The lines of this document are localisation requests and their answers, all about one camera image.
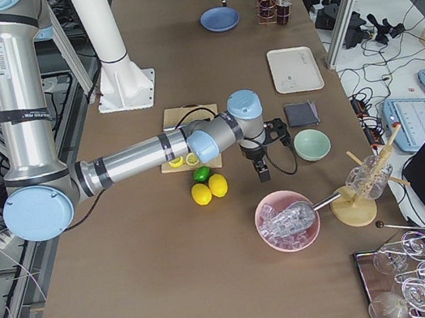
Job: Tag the green lime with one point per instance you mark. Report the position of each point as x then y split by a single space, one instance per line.
202 174

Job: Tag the mint green bowl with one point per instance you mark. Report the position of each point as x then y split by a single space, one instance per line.
312 145

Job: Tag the clear plastic ice cubes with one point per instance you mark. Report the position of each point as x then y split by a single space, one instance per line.
295 241

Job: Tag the wine glass rack tray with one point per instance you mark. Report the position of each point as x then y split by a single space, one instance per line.
393 277

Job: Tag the yellow lemon near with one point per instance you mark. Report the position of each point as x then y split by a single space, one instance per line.
201 194

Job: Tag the clear glass mug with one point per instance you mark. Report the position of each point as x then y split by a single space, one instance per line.
370 178

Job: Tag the pink bowl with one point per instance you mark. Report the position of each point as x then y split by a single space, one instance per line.
280 200

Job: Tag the blue plate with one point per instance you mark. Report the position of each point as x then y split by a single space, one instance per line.
220 19

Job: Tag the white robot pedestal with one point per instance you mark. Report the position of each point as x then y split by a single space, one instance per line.
123 85

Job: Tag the yellow lemon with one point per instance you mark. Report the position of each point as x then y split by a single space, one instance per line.
218 185
201 194

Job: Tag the dark drink bottle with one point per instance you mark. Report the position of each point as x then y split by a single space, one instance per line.
266 11
283 11

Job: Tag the dark drink bottle back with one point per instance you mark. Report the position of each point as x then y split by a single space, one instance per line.
266 11

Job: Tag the yellow lemon far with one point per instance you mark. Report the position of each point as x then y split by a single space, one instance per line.
218 185

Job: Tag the grey folded cloth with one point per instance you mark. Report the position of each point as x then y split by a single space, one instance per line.
301 114

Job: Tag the copper wire bottle rack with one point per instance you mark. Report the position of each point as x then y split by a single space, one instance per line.
275 4

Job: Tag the lemon half slice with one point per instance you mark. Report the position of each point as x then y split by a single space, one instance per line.
177 162
191 159

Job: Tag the dark drink bottle front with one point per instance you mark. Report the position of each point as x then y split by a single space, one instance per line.
283 11

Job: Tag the cream rabbit tray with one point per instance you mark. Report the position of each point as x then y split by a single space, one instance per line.
294 70

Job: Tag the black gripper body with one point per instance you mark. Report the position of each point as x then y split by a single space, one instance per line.
253 153

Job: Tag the blue teach pendant near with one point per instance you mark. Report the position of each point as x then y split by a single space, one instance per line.
410 114

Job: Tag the wooden cutting board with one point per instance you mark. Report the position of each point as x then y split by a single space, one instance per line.
184 115

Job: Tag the wooden cup tree stand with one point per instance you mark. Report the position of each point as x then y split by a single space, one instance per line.
350 208

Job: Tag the metal ice scoop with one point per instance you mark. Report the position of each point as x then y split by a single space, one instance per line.
299 216

